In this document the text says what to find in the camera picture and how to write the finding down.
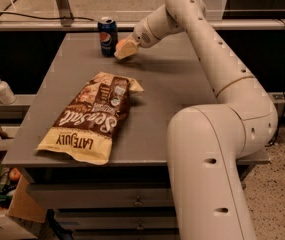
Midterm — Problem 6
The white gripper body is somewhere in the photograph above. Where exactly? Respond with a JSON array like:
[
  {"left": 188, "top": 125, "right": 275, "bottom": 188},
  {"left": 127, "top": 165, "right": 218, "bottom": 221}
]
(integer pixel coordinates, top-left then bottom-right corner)
[{"left": 132, "top": 18, "right": 159, "bottom": 48}]

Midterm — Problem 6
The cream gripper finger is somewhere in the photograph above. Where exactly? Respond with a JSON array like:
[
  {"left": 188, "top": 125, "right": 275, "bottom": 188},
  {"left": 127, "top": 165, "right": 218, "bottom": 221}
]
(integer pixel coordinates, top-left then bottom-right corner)
[{"left": 114, "top": 39, "right": 139, "bottom": 60}]

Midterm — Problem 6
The orange fruit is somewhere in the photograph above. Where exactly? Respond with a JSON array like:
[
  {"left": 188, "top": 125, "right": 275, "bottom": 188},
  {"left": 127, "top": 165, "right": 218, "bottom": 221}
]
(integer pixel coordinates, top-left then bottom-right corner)
[{"left": 116, "top": 39, "right": 125, "bottom": 51}]

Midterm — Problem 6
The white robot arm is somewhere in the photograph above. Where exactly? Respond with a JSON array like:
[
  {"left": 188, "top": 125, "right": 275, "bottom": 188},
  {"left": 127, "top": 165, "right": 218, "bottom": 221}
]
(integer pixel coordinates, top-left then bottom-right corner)
[{"left": 115, "top": 0, "right": 278, "bottom": 240}]

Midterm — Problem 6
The blue pepsi can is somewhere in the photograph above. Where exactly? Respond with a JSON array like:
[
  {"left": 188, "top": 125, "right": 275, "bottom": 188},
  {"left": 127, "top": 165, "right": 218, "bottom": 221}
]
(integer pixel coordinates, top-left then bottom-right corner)
[{"left": 98, "top": 17, "right": 118, "bottom": 56}]

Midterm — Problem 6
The brown yellow chip bag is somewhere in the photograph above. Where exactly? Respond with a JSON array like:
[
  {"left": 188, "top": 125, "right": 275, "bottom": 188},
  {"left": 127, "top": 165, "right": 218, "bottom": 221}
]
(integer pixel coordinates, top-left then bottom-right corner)
[{"left": 37, "top": 72, "right": 143, "bottom": 165}]

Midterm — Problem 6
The white pump sanitizer bottle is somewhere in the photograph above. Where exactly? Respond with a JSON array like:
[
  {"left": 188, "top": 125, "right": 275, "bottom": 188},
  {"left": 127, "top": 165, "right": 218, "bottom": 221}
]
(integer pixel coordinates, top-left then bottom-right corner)
[{"left": 0, "top": 79, "right": 16, "bottom": 104}]

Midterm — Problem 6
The top drawer knob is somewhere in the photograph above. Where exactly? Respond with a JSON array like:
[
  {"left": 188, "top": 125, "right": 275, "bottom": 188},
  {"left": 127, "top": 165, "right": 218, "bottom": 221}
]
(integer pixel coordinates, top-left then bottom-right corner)
[{"left": 133, "top": 197, "right": 143, "bottom": 207}]

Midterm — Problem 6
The drawer knob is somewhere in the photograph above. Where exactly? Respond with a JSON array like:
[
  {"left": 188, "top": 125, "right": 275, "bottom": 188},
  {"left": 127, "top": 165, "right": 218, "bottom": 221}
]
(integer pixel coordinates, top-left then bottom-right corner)
[
  {"left": 136, "top": 222, "right": 144, "bottom": 231},
  {"left": 133, "top": 197, "right": 143, "bottom": 207}
]

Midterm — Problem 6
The red apple in box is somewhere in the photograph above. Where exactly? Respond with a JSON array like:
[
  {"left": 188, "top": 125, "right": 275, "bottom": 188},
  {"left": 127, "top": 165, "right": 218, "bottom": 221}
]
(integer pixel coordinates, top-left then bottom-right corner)
[{"left": 9, "top": 168, "right": 21, "bottom": 183}]

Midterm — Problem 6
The middle drawer knob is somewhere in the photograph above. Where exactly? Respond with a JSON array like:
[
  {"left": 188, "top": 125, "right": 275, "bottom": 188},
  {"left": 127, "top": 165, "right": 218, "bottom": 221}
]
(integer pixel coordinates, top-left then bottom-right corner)
[{"left": 136, "top": 222, "right": 144, "bottom": 231}]

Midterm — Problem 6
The cardboard box with groceries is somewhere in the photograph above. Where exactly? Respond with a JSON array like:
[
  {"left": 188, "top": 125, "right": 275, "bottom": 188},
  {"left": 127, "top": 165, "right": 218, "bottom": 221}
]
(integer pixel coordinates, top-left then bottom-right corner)
[{"left": 0, "top": 131, "right": 46, "bottom": 240}]

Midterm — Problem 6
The black cable on ledge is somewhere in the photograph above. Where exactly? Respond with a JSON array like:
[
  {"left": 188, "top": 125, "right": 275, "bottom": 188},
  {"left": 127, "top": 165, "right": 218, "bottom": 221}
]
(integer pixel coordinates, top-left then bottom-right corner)
[{"left": 0, "top": 11, "right": 96, "bottom": 23}]

